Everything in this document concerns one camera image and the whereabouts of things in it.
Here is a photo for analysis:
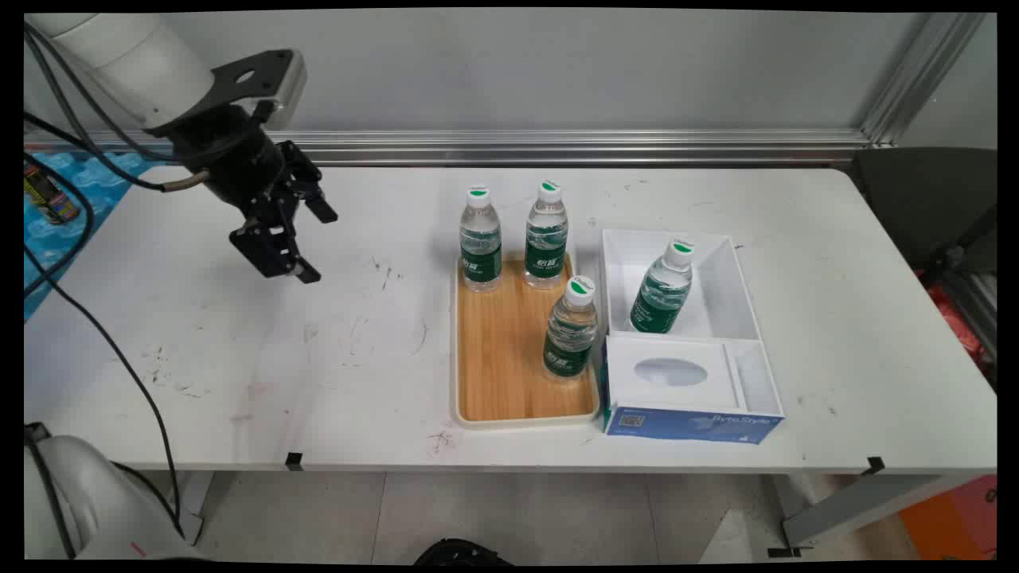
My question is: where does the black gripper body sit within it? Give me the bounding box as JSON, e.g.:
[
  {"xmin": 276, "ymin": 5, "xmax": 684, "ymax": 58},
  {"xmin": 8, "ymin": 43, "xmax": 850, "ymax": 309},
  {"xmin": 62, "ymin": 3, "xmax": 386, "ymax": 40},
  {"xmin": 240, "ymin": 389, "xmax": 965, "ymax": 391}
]
[{"xmin": 170, "ymin": 106, "xmax": 301, "ymax": 221}]

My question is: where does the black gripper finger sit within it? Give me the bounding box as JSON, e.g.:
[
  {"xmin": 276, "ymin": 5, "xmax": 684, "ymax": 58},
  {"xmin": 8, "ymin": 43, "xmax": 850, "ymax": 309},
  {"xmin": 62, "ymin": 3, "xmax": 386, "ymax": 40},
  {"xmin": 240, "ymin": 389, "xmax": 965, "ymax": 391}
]
[
  {"xmin": 279, "ymin": 141, "xmax": 340, "ymax": 224},
  {"xmin": 229, "ymin": 203, "xmax": 322, "ymax": 286}
]

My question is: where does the green label water bottle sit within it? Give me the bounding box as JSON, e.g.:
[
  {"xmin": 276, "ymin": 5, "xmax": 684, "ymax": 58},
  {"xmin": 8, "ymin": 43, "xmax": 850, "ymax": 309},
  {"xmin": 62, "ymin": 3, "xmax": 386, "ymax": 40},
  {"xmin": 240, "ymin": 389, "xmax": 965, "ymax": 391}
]
[
  {"xmin": 523, "ymin": 180, "xmax": 570, "ymax": 290},
  {"xmin": 459, "ymin": 185, "xmax": 504, "ymax": 294},
  {"xmin": 542, "ymin": 275, "xmax": 599, "ymax": 380},
  {"xmin": 629, "ymin": 237, "xmax": 696, "ymax": 334}
]

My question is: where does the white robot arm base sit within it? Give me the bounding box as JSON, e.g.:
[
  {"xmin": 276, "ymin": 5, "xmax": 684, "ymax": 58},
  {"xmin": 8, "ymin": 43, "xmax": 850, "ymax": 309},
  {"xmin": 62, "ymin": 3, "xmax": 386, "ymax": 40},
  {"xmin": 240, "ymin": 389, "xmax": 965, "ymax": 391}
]
[{"xmin": 24, "ymin": 434, "xmax": 204, "ymax": 562}]

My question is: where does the blue patterned cloth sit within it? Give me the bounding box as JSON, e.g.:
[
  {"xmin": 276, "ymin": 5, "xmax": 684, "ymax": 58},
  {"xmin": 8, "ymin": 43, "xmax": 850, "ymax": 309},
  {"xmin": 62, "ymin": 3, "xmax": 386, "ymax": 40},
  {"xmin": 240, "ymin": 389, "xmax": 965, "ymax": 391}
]
[{"xmin": 24, "ymin": 150, "xmax": 164, "ymax": 321}]

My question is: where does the dark printed can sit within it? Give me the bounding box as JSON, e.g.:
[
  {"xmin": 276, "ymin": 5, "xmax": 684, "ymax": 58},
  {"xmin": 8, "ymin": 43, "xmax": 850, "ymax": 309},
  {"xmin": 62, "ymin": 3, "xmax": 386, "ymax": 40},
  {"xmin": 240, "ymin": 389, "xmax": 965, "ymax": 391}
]
[{"xmin": 24, "ymin": 163, "xmax": 81, "ymax": 226}]

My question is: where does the wooden tray with cream rim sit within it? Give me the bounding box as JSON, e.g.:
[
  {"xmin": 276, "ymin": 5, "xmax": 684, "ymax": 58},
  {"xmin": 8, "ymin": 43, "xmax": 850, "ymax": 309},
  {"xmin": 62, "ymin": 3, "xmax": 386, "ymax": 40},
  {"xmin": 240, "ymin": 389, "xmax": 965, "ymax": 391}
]
[{"xmin": 451, "ymin": 253, "xmax": 602, "ymax": 431}]

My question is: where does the white table leg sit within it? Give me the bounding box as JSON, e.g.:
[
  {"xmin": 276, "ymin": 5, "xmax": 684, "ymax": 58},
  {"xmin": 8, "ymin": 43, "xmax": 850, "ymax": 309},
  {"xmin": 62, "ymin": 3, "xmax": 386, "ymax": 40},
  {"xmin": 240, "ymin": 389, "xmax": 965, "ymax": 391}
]
[{"xmin": 169, "ymin": 470, "xmax": 217, "ymax": 547}]

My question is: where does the black round object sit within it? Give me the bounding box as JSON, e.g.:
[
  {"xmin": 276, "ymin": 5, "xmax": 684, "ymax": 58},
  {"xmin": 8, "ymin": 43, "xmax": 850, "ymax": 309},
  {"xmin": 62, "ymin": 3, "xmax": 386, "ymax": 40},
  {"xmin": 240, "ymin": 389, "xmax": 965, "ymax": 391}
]
[{"xmin": 413, "ymin": 538, "xmax": 512, "ymax": 567}]

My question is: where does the white open box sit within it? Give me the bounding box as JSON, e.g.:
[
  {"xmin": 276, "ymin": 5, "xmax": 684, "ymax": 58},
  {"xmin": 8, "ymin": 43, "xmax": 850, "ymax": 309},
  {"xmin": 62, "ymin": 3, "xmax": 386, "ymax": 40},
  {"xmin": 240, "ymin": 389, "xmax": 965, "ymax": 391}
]
[{"xmin": 599, "ymin": 228, "xmax": 763, "ymax": 343}]

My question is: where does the blue box with white insert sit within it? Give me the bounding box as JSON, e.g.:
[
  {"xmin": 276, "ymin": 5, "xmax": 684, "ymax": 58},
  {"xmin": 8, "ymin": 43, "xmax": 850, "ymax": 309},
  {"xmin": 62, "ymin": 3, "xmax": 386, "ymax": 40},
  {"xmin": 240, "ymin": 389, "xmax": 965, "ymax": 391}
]
[{"xmin": 599, "ymin": 334, "xmax": 787, "ymax": 445}]

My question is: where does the red bag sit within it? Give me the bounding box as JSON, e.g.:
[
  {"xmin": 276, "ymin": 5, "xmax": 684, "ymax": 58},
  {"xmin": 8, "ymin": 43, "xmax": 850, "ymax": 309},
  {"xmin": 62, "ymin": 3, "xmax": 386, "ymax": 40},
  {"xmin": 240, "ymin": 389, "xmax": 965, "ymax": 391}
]
[{"xmin": 919, "ymin": 271, "xmax": 998, "ymax": 383}]

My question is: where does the orange box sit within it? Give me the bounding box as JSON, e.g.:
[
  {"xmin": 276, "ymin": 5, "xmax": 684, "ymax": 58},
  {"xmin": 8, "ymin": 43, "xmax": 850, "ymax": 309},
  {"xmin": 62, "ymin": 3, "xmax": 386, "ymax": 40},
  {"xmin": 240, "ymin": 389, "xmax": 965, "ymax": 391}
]
[{"xmin": 898, "ymin": 474, "xmax": 998, "ymax": 562}]

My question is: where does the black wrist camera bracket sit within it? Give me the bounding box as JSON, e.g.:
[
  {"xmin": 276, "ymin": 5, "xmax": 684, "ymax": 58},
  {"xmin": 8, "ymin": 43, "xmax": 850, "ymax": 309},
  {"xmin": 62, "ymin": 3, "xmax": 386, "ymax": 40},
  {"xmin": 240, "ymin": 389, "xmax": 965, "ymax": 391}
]
[{"xmin": 209, "ymin": 49, "xmax": 308, "ymax": 133}]

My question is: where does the long black cable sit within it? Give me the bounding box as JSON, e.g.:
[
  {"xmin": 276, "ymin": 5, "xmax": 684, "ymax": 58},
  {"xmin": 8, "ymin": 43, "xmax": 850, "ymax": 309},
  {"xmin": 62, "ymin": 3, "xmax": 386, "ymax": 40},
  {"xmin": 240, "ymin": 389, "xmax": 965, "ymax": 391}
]
[
  {"xmin": 24, "ymin": 153, "xmax": 185, "ymax": 538},
  {"xmin": 24, "ymin": 20, "xmax": 172, "ymax": 164}
]

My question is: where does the horizontal aluminium frame rail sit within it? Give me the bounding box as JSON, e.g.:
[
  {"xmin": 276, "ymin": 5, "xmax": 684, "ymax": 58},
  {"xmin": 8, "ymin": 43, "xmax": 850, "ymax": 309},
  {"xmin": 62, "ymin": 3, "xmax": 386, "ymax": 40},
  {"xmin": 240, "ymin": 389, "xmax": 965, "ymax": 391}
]
[{"xmin": 24, "ymin": 129, "xmax": 876, "ymax": 169}]

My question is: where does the slanted aluminium frame post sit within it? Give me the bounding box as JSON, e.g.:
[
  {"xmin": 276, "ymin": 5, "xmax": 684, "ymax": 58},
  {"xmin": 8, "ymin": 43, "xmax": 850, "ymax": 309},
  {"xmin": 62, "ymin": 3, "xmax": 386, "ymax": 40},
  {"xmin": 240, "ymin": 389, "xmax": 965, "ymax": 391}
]
[{"xmin": 858, "ymin": 12, "xmax": 990, "ymax": 149}]

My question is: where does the aluminium frame beam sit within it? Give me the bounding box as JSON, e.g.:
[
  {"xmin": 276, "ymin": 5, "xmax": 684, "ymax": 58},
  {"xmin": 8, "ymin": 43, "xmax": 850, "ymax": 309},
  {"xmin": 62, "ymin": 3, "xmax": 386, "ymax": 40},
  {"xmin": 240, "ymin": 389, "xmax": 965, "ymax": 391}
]
[{"xmin": 942, "ymin": 267, "xmax": 998, "ymax": 368}]

